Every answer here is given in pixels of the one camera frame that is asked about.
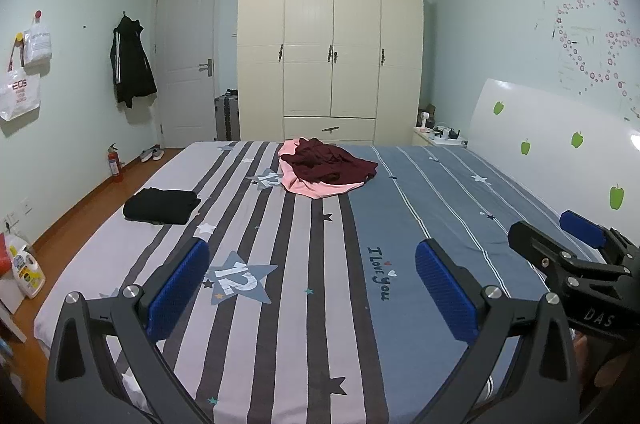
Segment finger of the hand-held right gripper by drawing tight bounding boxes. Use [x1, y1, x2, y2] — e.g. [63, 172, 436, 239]
[508, 220, 628, 287]
[559, 210, 640, 265]

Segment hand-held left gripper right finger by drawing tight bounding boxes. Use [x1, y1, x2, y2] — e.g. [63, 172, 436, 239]
[414, 238, 583, 424]

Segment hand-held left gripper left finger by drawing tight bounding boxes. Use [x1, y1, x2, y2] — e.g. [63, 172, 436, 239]
[45, 236, 216, 424]

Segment maroon t-shirt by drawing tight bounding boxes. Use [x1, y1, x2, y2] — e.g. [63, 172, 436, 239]
[291, 137, 378, 185]

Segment person's right hand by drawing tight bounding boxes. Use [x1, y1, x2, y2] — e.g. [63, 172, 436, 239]
[574, 334, 640, 405]

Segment black folded garment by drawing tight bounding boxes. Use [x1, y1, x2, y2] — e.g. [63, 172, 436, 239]
[123, 188, 202, 225]

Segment white headboard with apple stickers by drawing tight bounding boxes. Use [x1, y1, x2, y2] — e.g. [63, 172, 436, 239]
[465, 78, 640, 235]

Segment bed with striped sheet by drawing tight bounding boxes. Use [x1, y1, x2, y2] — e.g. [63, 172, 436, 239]
[32, 140, 616, 424]

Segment red fire extinguisher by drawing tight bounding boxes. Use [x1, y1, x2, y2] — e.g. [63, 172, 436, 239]
[107, 143, 125, 183]

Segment white nightstand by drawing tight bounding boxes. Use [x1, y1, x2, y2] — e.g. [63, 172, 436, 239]
[413, 126, 471, 149]

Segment white detergent bottle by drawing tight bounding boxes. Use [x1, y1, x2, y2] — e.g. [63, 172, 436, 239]
[5, 236, 47, 299]

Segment pink garment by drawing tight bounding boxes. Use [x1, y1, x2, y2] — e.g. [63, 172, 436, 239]
[277, 138, 366, 199]

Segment dark suitcase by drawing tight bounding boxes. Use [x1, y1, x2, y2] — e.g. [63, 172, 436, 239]
[214, 90, 241, 142]

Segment black striped jacket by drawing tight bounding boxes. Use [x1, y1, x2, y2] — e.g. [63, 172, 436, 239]
[110, 14, 158, 109]

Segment white bag with red print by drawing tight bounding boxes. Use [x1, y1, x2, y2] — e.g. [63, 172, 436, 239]
[0, 38, 42, 121]

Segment white door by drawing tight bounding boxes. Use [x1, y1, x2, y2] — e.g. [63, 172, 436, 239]
[155, 0, 219, 149]

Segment cream wardrobe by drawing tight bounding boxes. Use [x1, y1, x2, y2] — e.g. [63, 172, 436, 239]
[236, 0, 425, 148]

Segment pink flower wall stickers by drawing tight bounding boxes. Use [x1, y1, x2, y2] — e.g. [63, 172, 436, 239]
[552, 0, 640, 97]

